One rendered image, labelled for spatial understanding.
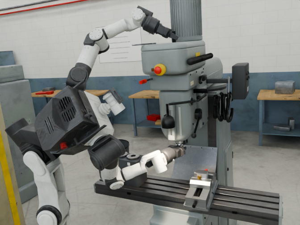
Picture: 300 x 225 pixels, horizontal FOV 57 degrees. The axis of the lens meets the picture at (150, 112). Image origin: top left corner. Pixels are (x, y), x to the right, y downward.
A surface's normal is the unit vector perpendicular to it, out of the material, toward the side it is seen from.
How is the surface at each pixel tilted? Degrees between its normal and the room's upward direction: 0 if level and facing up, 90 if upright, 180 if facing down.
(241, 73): 90
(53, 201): 90
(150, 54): 90
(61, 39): 90
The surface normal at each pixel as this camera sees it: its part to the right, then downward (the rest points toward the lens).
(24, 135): -0.11, 0.24
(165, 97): -0.42, 0.25
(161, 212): -0.07, -0.97
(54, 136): -0.58, -0.04
